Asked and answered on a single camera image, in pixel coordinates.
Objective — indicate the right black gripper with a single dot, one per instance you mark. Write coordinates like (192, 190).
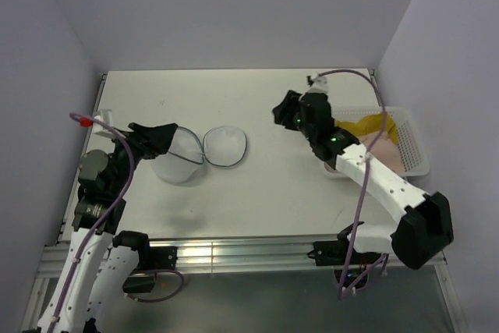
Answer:
(291, 102)

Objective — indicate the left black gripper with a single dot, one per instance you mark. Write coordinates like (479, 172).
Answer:
(151, 140)

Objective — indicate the white mesh laundry bag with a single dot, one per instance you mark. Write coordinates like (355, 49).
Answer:
(189, 154)

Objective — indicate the pink bra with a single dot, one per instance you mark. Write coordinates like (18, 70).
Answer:
(385, 150)

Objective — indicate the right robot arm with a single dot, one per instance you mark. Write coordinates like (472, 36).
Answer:
(422, 222)

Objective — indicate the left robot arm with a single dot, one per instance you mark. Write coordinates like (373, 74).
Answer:
(100, 257)

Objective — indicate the yellow cloth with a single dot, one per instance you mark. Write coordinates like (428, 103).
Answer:
(369, 126)

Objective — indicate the white plastic basket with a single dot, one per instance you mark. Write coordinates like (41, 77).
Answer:
(409, 145)

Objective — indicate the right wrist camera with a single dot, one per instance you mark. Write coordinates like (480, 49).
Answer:
(317, 84)

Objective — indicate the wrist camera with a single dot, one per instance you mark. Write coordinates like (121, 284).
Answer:
(100, 123)
(317, 84)

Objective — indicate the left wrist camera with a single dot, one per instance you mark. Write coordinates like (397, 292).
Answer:
(100, 123)

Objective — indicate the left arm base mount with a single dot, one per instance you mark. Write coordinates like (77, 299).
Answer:
(143, 278)

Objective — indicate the aluminium rail frame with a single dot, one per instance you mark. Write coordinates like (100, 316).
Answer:
(262, 215)

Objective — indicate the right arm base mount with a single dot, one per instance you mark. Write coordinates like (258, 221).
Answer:
(331, 255)

